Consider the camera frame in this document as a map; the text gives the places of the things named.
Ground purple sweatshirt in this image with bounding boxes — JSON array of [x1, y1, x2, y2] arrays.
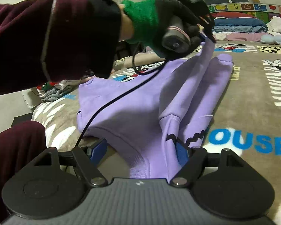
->
[[77, 40, 233, 179]]

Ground left forearm maroon sleeve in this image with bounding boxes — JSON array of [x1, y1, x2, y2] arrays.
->
[[0, 0, 122, 95]]

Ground mixed clothes pile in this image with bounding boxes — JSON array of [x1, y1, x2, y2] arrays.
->
[[36, 76, 94, 102]]

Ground left hand green black glove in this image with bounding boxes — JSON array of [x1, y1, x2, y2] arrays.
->
[[121, 0, 215, 59]]

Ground folded beige garment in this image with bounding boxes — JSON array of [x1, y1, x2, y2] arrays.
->
[[124, 51, 165, 68]]

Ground person leg maroon trousers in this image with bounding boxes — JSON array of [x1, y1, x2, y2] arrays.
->
[[0, 121, 46, 223]]

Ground colourful alphabet headboard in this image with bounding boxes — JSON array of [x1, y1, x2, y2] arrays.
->
[[208, 3, 281, 23]]

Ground light blue plush toy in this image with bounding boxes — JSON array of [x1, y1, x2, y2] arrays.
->
[[260, 34, 281, 45]]

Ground white crumpled cloth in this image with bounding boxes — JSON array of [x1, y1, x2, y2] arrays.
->
[[267, 16, 281, 35]]

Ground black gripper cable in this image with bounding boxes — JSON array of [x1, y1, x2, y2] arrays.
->
[[74, 42, 169, 148]]

